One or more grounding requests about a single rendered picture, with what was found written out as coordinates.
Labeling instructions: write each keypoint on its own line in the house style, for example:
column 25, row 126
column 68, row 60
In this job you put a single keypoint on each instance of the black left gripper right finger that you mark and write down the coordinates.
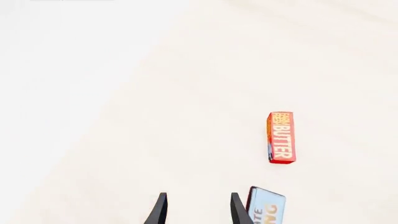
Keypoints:
column 238, row 213

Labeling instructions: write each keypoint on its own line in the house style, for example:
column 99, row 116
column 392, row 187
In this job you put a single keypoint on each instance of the red butter box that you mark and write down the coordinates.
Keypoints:
column 282, row 137

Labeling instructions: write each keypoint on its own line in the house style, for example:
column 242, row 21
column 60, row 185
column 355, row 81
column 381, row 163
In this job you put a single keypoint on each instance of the pale blue printed food box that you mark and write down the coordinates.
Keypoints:
column 267, row 207

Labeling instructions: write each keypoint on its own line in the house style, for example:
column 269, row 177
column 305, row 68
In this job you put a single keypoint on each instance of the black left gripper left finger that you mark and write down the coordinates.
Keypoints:
column 159, row 211

